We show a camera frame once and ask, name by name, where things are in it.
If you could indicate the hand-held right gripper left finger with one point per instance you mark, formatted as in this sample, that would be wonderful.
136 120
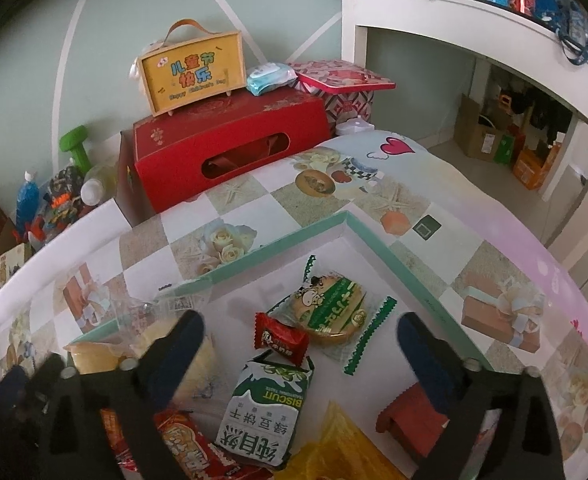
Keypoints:
191 332

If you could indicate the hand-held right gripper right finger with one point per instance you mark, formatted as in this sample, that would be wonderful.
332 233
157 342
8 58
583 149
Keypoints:
416 345

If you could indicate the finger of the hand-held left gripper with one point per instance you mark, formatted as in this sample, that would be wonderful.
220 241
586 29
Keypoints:
19 390

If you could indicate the clear bag of buns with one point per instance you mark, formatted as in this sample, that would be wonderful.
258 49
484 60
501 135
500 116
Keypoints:
149 335

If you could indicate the white box with teal rim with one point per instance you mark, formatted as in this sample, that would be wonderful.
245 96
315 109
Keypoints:
254 290

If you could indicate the red snack box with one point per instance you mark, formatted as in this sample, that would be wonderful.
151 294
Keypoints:
404 425

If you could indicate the small red candy packet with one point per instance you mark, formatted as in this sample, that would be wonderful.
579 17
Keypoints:
279 337

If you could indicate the round biscuit packet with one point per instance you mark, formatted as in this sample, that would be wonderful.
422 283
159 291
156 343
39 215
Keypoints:
331 310

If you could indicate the green white biscuit packet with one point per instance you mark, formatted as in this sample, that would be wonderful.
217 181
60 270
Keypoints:
264 410

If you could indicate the red orange snack packet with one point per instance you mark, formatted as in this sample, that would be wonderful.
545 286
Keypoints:
189 452

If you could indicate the yellow translucent snack packet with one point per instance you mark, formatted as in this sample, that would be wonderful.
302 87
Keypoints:
334 450

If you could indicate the small printed card box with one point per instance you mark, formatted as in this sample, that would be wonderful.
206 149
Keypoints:
14 265

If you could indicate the white round bottle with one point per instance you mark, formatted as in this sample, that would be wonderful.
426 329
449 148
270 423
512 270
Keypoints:
96 185

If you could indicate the colourful toy box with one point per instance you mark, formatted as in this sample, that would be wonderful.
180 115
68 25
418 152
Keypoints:
56 205

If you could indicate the blue liquid bottle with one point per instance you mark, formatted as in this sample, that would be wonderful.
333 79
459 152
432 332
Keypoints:
26 200

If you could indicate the large red gift box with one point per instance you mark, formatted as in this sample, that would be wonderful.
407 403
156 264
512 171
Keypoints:
234 130

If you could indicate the orange carton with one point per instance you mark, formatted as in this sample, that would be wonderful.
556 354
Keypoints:
529 170

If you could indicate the green dumbbell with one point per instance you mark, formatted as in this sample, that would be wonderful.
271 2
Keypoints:
74 147

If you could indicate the brown cardboard box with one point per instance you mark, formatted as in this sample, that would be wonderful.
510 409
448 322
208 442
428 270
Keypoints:
479 130

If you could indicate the small white device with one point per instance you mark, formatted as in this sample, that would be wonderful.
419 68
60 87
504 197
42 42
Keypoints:
354 126

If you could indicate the blue wet wipes pack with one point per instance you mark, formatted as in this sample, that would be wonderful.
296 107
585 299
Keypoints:
271 79

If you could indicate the red patterned tin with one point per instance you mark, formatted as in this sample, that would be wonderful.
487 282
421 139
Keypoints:
339 80

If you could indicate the white desk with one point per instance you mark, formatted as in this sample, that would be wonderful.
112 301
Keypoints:
399 10

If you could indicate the blue bag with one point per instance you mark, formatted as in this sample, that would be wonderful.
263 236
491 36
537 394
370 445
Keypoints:
559 10

